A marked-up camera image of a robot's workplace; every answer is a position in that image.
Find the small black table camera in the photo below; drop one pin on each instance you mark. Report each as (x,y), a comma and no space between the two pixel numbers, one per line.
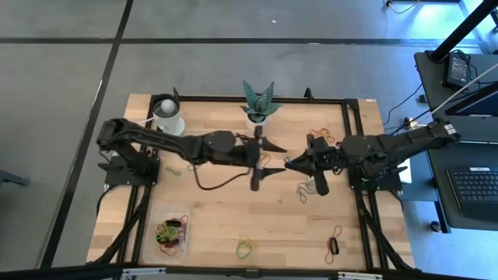
(252,273)

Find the white cylindrical container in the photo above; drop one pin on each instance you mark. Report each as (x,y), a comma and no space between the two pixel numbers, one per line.
(171,124)

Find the small black plug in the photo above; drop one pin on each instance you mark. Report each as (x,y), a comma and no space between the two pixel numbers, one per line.
(423,98)

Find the black side desk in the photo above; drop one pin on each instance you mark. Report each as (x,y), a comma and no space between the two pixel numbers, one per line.
(439,171)

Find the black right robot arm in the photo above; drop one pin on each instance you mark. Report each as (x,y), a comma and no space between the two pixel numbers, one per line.
(408,142)

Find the black caster wheel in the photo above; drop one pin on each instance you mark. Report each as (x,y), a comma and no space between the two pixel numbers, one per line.
(435,226)

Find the clear plastic bin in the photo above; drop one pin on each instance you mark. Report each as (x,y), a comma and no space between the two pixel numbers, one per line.
(155,256)

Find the black diagonal pole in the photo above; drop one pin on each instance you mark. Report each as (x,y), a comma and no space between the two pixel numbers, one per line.
(463,29)

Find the black power adapter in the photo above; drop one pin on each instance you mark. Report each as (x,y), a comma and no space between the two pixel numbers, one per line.
(457,72)

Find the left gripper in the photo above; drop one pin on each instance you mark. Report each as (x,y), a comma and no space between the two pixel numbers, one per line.
(245,149)

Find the silver metal bracket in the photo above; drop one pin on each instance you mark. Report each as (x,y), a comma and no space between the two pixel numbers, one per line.
(144,271)
(360,275)

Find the black keyboard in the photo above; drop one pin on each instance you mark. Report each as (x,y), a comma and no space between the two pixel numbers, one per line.
(474,190)

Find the rubber bands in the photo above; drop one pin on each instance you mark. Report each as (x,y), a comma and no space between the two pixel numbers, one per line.
(184,229)

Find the open laptop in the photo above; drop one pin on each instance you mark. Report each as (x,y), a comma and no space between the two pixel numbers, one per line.
(467,128)

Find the white ball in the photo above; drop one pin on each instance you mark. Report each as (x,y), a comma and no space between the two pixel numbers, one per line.
(167,106)

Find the black aluminium table frame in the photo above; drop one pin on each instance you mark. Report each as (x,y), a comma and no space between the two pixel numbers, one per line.
(218,99)

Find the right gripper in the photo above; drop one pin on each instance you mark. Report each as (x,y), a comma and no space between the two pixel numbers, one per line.
(327,157)

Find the grey metal leg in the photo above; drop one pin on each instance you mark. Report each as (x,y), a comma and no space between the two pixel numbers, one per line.
(11,178)

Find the black rig beam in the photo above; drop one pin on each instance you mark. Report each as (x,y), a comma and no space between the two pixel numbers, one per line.
(46,273)

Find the snake plant in white pot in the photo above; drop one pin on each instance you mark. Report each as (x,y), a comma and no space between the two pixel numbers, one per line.
(253,122)

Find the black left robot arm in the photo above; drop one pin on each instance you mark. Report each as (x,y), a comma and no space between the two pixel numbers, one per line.
(163,137)

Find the thin white rod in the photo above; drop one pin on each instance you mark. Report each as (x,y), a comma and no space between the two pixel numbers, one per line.
(463,89)

